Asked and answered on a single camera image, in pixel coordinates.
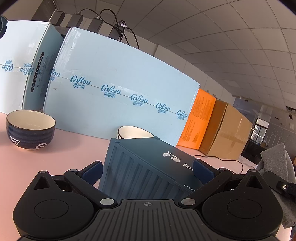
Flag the grey cleaning cloth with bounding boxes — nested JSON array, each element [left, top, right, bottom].
[[256, 143, 295, 228]]

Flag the dark blue ceramic bowl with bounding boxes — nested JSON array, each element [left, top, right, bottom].
[[6, 110, 56, 150]]

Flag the large light blue carton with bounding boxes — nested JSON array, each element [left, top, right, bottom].
[[43, 28, 200, 146]]

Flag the orange printed box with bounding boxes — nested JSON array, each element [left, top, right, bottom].
[[177, 89, 216, 150]]

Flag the black usb cable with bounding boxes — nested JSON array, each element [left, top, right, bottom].
[[192, 154, 244, 175]]

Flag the dark teal container box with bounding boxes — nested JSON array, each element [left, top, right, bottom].
[[99, 137, 203, 202]]

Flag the black power adapters with cables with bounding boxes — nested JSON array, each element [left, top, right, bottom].
[[49, 8, 140, 50]]

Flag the brown cardboard box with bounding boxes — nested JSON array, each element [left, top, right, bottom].
[[199, 100, 252, 160]]

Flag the white striped ceramic bowl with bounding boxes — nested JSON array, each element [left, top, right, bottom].
[[116, 126, 154, 139]]

